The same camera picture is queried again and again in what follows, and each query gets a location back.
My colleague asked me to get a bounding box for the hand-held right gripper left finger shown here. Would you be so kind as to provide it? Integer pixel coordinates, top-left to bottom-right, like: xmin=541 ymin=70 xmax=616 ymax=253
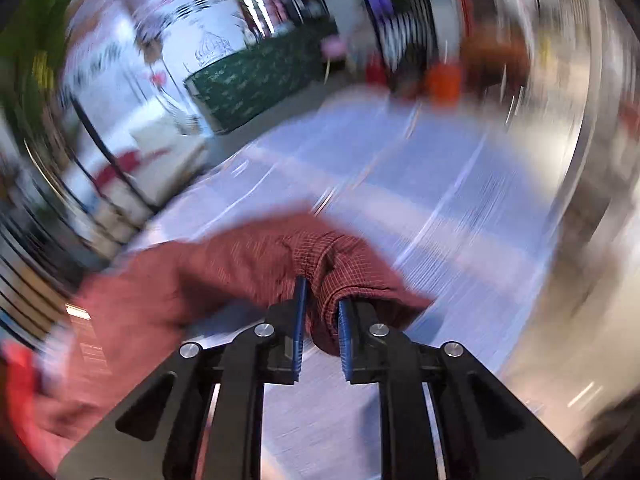
xmin=56 ymin=276 xmax=308 ymax=480

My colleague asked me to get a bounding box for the red cloth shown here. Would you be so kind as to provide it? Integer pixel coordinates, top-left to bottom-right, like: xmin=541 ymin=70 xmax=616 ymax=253
xmin=0 ymin=345 xmax=46 ymax=461

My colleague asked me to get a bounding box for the green leafy plant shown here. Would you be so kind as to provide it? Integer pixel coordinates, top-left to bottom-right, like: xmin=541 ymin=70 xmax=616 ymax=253
xmin=0 ymin=0 xmax=108 ymax=111

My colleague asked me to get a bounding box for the green patterned cloth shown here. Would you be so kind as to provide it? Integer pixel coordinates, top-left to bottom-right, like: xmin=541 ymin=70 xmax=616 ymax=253
xmin=184 ymin=20 xmax=341 ymax=135

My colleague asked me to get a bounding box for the orange plastic bucket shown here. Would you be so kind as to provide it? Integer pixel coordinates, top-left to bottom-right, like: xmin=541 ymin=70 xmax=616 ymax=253
xmin=425 ymin=62 xmax=463 ymax=106

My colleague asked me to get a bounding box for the blue checked blanket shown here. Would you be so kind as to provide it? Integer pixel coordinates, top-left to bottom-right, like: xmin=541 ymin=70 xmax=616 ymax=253
xmin=145 ymin=95 xmax=576 ymax=480

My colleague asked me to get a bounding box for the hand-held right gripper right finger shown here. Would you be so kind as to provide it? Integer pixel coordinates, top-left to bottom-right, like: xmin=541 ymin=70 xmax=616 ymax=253
xmin=337 ymin=299 xmax=583 ymax=480

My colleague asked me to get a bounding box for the maroon quilted jacket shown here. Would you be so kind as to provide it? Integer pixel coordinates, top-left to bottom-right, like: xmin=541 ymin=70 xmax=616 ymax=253
xmin=10 ymin=212 xmax=436 ymax=453

